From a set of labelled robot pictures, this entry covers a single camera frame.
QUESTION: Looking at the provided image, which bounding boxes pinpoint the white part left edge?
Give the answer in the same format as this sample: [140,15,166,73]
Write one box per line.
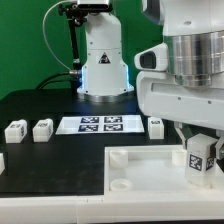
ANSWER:
[0,153,5,175]

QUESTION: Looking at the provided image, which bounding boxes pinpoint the black camera stand pole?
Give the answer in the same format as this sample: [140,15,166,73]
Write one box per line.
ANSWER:
[67,16,82,95]

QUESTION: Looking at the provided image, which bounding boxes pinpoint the black cables on table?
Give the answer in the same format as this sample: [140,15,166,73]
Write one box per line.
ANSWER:
[35,72,76,91]

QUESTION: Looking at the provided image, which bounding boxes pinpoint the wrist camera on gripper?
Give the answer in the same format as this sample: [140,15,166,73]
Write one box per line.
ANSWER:
[134,43,168,73]

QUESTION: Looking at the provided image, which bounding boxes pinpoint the white sheet with markers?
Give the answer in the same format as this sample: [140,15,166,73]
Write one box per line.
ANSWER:
[56,115,144,135]

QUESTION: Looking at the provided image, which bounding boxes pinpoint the white camera cable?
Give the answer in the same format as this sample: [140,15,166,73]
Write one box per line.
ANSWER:
[42,0,79,73]

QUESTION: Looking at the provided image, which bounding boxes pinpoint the white obstacle wall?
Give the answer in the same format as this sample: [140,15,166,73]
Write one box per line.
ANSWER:
[0,146,224,224]

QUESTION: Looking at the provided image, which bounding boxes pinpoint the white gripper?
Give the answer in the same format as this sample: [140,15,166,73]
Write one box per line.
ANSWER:
[136,71,224,160]

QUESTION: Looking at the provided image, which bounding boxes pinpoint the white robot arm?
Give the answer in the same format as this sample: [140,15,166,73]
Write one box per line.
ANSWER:
[78,0,224,160]

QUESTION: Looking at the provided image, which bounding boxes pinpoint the black camera on stand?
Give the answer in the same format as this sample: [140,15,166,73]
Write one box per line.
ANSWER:
[58,0,112,15]

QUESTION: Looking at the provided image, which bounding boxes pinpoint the white square tabletop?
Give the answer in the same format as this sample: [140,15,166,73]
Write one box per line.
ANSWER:
[103,144,224,195]

